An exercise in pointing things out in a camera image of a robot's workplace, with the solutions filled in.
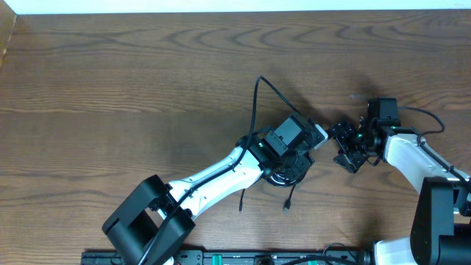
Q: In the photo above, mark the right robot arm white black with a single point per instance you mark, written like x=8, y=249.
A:
x=444, y=191

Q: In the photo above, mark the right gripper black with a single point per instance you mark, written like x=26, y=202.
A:
x=343, y=132

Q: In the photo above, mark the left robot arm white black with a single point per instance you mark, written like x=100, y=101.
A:
x=153, y=222

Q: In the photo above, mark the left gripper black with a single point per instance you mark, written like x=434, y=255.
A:
x=300, y=172

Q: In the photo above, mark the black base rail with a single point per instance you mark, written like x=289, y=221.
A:
x=330, y=256

